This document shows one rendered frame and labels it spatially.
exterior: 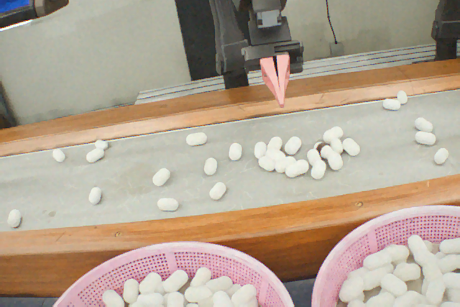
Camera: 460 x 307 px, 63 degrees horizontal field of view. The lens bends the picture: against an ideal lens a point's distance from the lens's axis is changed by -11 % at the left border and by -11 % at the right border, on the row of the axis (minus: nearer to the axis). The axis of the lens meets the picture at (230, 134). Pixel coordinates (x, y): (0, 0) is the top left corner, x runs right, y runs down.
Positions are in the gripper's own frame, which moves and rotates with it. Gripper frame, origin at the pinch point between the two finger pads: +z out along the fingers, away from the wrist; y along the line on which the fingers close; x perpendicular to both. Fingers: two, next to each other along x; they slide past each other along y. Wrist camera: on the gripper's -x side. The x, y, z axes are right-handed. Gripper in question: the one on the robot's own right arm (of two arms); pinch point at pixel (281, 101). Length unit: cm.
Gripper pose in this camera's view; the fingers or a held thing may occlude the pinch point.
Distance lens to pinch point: 67.0
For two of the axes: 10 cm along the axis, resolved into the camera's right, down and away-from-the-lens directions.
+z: 1.0, 9.2, -3.8
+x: 1.3, 3.7, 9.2
